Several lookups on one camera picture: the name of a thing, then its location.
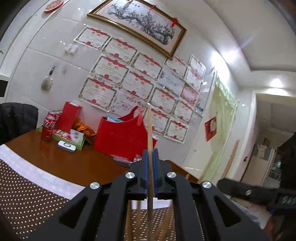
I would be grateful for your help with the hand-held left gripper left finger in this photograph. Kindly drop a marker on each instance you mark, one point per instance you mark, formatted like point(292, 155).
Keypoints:
point(144, 166)

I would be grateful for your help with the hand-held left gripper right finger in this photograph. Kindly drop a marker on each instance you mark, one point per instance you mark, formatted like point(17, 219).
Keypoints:
point(156, 166)

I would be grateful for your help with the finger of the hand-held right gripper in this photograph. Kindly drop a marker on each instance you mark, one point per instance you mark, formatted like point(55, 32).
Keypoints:
point(245, 191)

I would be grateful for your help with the single wooden chopstick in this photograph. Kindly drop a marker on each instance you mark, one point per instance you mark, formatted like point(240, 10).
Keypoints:
point(149, 139)

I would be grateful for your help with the pile of wooden chopsticks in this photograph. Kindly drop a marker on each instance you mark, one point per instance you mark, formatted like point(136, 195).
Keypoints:
point(134, 220)

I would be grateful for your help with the person's right hand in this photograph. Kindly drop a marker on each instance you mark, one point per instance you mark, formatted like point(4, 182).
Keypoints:
point(270, 226)

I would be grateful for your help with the dark snack packets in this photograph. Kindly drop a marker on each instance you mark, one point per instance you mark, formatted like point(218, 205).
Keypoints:
point(126, 161)

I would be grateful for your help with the red felt bag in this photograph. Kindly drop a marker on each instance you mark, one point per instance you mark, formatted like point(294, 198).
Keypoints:
point(122, 139)

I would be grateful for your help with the red diamond door decoration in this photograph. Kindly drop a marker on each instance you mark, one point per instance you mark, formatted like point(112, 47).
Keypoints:
point(211, 128)

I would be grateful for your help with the green tray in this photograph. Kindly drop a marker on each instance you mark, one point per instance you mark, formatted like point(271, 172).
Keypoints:
point(78, 146)

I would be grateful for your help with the orange snack packets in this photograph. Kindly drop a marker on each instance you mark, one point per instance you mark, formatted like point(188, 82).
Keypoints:
point(85, 129)

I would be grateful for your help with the white card box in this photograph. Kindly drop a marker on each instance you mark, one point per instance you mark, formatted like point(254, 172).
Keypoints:
point(76, 135)

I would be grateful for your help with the green door curtain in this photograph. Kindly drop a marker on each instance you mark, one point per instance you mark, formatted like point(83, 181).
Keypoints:
point(222, 115)

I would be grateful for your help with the white flat device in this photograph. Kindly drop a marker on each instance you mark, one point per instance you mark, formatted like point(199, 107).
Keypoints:
point(66, 146)

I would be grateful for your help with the red white small packets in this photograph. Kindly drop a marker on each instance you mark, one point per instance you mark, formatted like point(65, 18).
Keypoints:
point(62, 134)

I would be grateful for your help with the small red gift bag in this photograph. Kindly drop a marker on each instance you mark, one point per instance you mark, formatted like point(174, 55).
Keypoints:
point(69, 118)

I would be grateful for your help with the red cola can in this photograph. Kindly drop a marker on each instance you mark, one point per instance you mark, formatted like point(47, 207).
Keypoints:
point(52, 117)
point(59, 113)
point(47, 131)

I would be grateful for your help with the brown polka dot tablecloth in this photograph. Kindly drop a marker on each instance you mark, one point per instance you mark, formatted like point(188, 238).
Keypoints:
point(34, 201)

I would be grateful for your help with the black jacket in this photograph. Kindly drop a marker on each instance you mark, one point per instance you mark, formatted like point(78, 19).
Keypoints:
point(16, 120)

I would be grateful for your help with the framed blossom painting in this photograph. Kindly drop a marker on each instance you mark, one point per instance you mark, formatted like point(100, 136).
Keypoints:
point(138, 20)

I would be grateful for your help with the small wall photo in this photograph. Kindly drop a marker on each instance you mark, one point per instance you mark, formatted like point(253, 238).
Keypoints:
point(200, 107)

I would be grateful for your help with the group of wall certificates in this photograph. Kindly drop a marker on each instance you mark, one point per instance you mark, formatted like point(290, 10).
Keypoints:
point(138, 81)

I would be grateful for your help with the white double wall switch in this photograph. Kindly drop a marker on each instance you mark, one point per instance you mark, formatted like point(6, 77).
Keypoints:
point(71, 48)

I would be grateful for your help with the round red wall ornament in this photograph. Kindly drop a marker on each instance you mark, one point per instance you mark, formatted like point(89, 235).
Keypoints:
point(53, 4)

